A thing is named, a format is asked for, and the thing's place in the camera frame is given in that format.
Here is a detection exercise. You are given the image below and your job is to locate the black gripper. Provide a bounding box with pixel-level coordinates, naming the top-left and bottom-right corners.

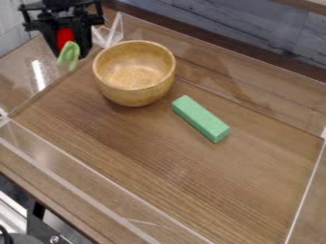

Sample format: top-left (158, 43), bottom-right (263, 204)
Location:
top-left (18, 0), bottom-right (104, 58)

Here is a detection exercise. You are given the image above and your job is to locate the red plush fruit green stem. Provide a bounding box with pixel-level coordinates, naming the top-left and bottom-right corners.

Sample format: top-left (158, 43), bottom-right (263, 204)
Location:
top-left (56, 28), bottom-right (80, 71)

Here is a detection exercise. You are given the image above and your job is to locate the wooden bowl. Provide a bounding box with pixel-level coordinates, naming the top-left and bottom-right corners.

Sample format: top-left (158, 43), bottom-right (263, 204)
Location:
top-left (94, 40), bottom-right (177, 107)

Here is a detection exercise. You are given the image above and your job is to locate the green rectangular block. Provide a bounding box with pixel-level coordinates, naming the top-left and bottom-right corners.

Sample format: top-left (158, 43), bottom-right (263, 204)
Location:
top-left (171, 95), bottom-right (231, 143)

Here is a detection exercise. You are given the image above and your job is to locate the clear acrylic corner bracket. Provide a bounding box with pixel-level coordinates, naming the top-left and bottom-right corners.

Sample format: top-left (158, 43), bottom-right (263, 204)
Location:
top-left (92, 13), bottom-right (123, 49)

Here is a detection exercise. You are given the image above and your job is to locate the clear acrylic tray wall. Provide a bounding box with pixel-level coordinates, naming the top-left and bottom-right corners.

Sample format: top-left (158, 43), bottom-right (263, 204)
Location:
top-left (0, 111), bottom-right (214, 244)

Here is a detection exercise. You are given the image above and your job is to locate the black table leg bracket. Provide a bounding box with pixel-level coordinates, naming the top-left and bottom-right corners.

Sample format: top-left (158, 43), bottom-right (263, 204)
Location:
top-left (27, 202), bottom-right (72, 244)

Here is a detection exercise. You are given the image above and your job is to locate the black cable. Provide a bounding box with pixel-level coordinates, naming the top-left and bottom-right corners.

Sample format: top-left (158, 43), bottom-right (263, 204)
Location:
top-left (0, 223), bottom-right (14, 244)

